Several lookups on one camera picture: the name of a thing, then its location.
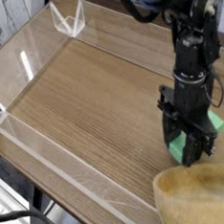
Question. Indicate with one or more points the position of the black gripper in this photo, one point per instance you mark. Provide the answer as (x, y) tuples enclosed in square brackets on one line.
[(185, 108)]

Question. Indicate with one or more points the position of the green rectangular block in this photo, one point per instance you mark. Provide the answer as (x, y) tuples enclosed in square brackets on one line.
[(176, 146)]

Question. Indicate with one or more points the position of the light wooden bowl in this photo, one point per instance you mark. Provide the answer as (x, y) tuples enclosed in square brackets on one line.
[(193, 195)]

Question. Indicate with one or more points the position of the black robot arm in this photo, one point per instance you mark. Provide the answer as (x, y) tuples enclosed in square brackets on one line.
[(194, 35)]

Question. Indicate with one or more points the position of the black table leg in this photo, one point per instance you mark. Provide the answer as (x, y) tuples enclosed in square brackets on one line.
[(37, 198)]

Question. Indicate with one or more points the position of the clear acrylic tray wall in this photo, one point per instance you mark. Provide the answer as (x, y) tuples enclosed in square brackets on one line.
[(79, 86)]

